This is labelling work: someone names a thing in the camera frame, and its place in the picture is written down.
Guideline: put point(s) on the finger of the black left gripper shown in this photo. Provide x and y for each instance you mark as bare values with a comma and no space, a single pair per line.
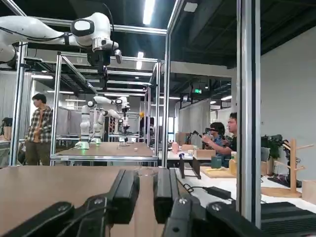
103,76

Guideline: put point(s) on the finned black power supply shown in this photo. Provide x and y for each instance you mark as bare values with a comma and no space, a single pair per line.
288,214

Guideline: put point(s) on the aluminium cell frame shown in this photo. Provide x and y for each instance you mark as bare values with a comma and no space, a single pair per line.
166,98

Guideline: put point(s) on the wooden board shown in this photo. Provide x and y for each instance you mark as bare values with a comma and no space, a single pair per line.
217,172

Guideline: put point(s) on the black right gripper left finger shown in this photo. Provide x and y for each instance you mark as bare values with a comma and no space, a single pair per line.
123,197

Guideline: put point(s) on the green cup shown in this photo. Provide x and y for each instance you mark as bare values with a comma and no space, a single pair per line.
216,163

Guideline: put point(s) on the neighbouring brown table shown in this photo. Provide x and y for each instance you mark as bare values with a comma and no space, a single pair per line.
111,150

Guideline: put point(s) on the aluminium camera post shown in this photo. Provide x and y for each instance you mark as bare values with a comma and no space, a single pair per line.
248,98

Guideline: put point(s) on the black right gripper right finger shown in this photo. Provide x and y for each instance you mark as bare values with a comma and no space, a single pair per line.
165,197

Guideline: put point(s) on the potted green plant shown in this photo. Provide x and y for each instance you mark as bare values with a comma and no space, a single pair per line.
271,145

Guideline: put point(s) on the wooden box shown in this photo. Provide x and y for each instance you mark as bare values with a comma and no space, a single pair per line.
205,153

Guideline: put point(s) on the pink bottle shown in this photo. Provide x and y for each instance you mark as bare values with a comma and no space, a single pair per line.
175,147

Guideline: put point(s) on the standing person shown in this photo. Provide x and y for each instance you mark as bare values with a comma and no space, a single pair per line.
39,123

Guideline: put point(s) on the seated person with headset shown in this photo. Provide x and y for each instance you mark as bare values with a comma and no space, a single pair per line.
218,143

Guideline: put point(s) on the wooden cup rack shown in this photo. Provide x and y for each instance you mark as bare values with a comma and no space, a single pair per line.
293,168

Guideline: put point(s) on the small black power adapter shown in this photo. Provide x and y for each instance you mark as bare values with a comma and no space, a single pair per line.
218,192

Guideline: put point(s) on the black metal stand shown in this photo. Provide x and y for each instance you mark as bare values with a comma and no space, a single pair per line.
182,168

